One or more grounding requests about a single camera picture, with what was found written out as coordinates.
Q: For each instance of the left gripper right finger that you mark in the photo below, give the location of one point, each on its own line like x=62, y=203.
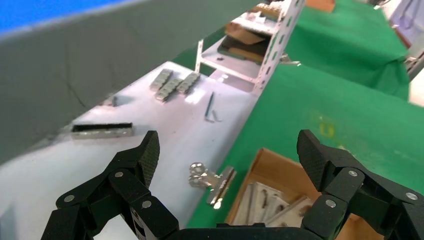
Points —
x=351, y=188

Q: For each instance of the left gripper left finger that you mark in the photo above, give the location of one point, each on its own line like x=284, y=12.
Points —
x=129, y=192

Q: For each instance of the silver IO shield plate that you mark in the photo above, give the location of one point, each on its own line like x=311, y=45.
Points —
x=243, y=205
x=291, y=207
x=268, y=198

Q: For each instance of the shallow brown cardboard box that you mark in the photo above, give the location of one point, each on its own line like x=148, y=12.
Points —
x=251, y=179

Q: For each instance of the background brown cardboard box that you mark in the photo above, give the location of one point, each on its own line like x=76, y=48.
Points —
x=319, y=5

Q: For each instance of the brown cardboard piece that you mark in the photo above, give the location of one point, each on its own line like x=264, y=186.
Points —
x=243, y=33

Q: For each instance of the blue plastic tray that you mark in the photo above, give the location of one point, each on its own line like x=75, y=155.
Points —
x=33, y=10

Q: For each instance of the white flat shelf board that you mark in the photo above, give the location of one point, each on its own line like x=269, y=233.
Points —
x=165, y=139

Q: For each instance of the long metal channel strip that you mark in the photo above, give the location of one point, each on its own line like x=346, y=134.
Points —
x=102, y=130

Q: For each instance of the silver binder clip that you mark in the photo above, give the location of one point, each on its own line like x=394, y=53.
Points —
x=212, y=185
x=288, y=60

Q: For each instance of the small toothed metal strip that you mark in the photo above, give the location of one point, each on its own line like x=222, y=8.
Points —
x=169, y=90
x=161, y=79
x=188, y=82

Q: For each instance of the small silver hex key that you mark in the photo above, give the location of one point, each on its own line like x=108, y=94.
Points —
x=217, y=116

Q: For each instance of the long dark hex key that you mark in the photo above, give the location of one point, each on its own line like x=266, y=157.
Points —
x=209, y=106

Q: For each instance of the green cloth on background table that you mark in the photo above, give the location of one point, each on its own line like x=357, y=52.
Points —
x=348, y=39

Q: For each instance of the white background rack shelf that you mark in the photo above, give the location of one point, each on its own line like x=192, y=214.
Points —
x=232, y=68

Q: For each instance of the white perforated rack post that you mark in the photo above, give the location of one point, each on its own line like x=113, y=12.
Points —
x=278, y=43

